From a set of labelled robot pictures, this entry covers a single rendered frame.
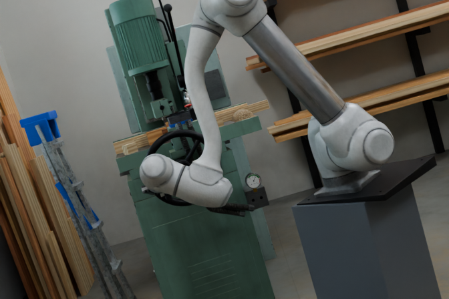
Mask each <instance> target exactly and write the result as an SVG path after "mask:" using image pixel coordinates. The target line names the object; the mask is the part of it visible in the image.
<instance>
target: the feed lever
mask: <svg viewBox="0 0 449 299"><path fill-rule="evenodd" d="M164 10H165V12H167V14H168V19H169V22H170V28H171V32H172V37H173V40H174V46H175V49H176V54H177V58H178V64H179V67H180V72H181V74H180V75H178V76H177V79H178V83H179V86H180V87H181V88H184V89H186V84H185V79H184V70H183V67H182V62H181V58H180V52H179V48H178V43H177V40H176V34H175V30H174V25H173V22H172V16H171V11H172V6H171V4H168V3H167V4H165V6H164Z"/></svg>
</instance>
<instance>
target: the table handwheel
mask: <svg viewBox="0 0 449 299"><path fill-rule="evenodd" d="M176 137H191V138H193V139H196V142H195V144H194V145H193V147H192V149H191V151H190V153H189V154H188V155H187V157H186V159H185V160H182V159H180V158H178V159H177V160H176V162H178V163H180V164H182V165H185V166H190V163H189V161H190V159H191V157H192V156H193V154H194V152H195V151H196V149H197V147H198V145H199V144H200V142H201V143H203V144H204V137H203V135H202V134H201V133H198V132H197V131H192V130H189V129H177V130H174V131H170V132H168V133H165V134H164V135H162V136H160V137H159V138H158V139H157V140H156V141H155V142H154V143H153V144H152V145H151V146H150V149H149V150H148V152H147V154H146V157H147V156H149V155H151V154H155V153H156V151H157V150H158V148H159V147H160V146H161V145H162V144H164V143H165V142H166V141H168V140H170V139H173V138H176ZM155 196H156V197H157V198H159V199H160V200H162V201H163V202H165V203H167V204H170V205H173V206H191V205H194V204H191V203H189V202H186V201H184V200H182V199H178V198H173V197H172V199H171V200H166V198H165V196H162V197H161V196H160V194H156V193H155Z"/></svg>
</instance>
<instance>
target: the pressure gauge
mask: <svg viewBox="0 0 449 299"><path fill-rule="evenodd" d="M254 179H255V180H254ZM253 180H254V181H253ZM245 183H246V185H247V186H248V187H250V188H252V189H253V191H254V192H257V188H258V187H259V186H260V185H261V177H260V175H258V174H256V173H249V174H247V176H246V178H245Z"/></svg>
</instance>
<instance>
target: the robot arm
mask: <svg viewBox="0 0 449 299"><path fill-rule="evenodd" d="M225 29H226V30H228V31H229V32H230V33H232V34H233V35H234V36H237V37H242V38H243V39H244V40H245V41H246V42H247V43H248V44H249V45H250V46H251V47H252V49H253V50H254V51H255V52H256V53H257V54H258V56H259V57H260V58H261V59H262V60H263V61H264V62H265V63H266V64H267V65H268V66H269V67H270V68H271V70H272V71H273V72H274V73H275V74H276V75H277V77H278V78H279V79H280V80H281V81H282V82H283V83H284V84H285V85H286V86H287V87H288V88H289V90H290V91H291V92H292V93H293V94H294V95H295V97H296V98H297V99H298V100H299V101H300V102H301V103H302V104H303V105H304V106H305V107H306V108H307V110H308V111H309V112H310V113H311V114H312V115H313V116H312V117H311V119H310V121H309V125H308V139H309V144H310V147H311V151H312V154H313V157H314V159H315V163H316V164H317V167H318V169H319V171H320V174H321V177H322V179H323V184H324V186H323V187H322V188H321V189H320V190H319V191H317V192H315V193H314V195H315V198H320V197H324V196H332V195H338V194H347V193H356V192H359V191H361V190H362V188H363V187H364V186H366V185H367V184H369V183H370V182H371V181H372V180H374V179H375V178H376V177H378V176H380V175H381V174H382V173H381V171H380V170H376V169H378V168H380V167H382V166H383V165H384V164H385V163H386V162H387V161H388V160H389V158H390V157H391V156H392V154H393V152H394V148H395V142H394V137H393V135H392V133H391V131H390V130H389V129H388V128H387V127H386V125H384V124H383V123H382V122H380V121H378V120H377V119H376V118H374V117H373V116H371V115H370V114H369V113H368V112H366V111H365V110H364V109H363V108H361V107H360V106H359V105H358V104H356V103H348V102H346V103H345V102H344V100H342V98H340V96H339V95H338V94H337V93H336V92H335V91H334V89H333V88H332V87H331V86H330V85H329V84H328V82H326V80H324V78H323V77H322V76H321V75H320V74H319V72H318V71H317V70H316V69H315V68H314V66H312V64H310V62H309V61H308V60H307V59H306V58H305V57H304V55H303V54H302V53H301V52H300V51H299V50H298V49H297V48H296V47H295V46H294V44H293V43H292V42H291V41H290V40H289V38H288V37H287V36H286V35H285V34H284V33H283V32H282V31H281V30H280V29H279V27H278V26H277V25H276V24H275V23H274V21H273V20H272V19H271V18H270V17H269V16H268V15H267V6H266V5H265V3H264V1H263V0H198V4H197V6H196V9H195V12H194V17H193V20H192V25H191V28H190V36H189V41H188V48H187V52H186V59H185V64H184V79H185V84H186V88H187V92H188V95H189V98H190V100H191V103H192V106H193V108H194V112H195V114H196V117H197V120H198V123H199V125H200V128H201V131H202V134H203V137H204V151H203V153H202V155H201V156H200V157H199V158H198V159H197V160H195V161H193V162H192V164H191V165H190V166H185V165H182V164H180V163H178V162H176V161H174V160H172V159H170V158H168V157H166V156H164V155H162V154H151V155H149V156H147V157H146V158H145V159H144V160H143V161H142V164H141V166H140V179H141V180H142V183H143V184H144V185H145V186H141V188H142V193H143V194H150V195H152V196H153V195H154V194H155V193H156V194H160V196H161V197H162V196H165V195H164V194H170V195H172V196H176V197H177V198H180V199H182V200H184V201H186V202H189V203H191V204H195V205H198V206H204V207H209V208H219V207H223V206H225V205H226V203H227V202H228V200H229V198H230V196H231V194H232V192H233V186H232V184H231V183H230V182H229V180H228V179H226V178H224V177H223V170H222V168H221V166H220V159H221V153H222V140H221V136H220V130H219V128H218V123H217V121H216V117H215V115H214V111H213V108H212V105H211V102H210V98H209V96H208V91H207V89H206V85H205V81H204V69H205V67H206V63H207V61H208V59H209V57H210V56H211V54H212V52H213V50H214V48H215V47H216V45H217V43H218V42H219V40H220V37H221V35H222V33H223V31H224V30H225Z"/></svg>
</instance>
